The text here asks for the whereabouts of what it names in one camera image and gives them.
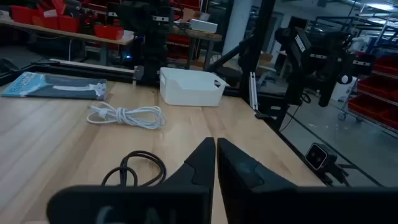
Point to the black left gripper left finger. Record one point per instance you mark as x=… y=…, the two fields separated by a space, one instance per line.
x=192 y=174

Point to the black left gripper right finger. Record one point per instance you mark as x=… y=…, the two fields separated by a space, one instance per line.
x=245 y=177

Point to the neighbour station black robot arm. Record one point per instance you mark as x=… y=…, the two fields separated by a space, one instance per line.
x=317 y=62

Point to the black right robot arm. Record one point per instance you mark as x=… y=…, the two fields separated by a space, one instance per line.
x=155 y=46

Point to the white plastic storage bin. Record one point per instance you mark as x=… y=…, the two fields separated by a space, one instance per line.
x=186 y=93

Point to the silver aluminium extrusion bar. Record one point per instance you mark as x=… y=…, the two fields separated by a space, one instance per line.
x=253 y=90

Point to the small wooden workbench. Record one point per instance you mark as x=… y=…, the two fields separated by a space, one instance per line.
x=199 y=35

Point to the white box on workbench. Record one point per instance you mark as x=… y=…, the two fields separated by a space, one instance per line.
x=203 y=25

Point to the white round pillar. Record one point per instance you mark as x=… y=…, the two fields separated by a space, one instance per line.
x=237 y=25

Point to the flat blue grey package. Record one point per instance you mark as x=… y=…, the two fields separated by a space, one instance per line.
x=62 y=87

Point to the red plastic bin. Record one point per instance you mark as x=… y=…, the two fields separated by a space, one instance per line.
x=23 y=15
x=70 y=24
x=46 y=22
x=109 y=32

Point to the long wooden workbench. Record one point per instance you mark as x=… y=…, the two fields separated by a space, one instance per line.
x=62 y=33

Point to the black table-level camera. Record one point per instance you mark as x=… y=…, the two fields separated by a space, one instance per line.
x=317 y=155

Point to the black rig frame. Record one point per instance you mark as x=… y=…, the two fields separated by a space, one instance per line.
x=261 y=31

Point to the black table edge rail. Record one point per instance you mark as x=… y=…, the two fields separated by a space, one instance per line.
x=77 y=72

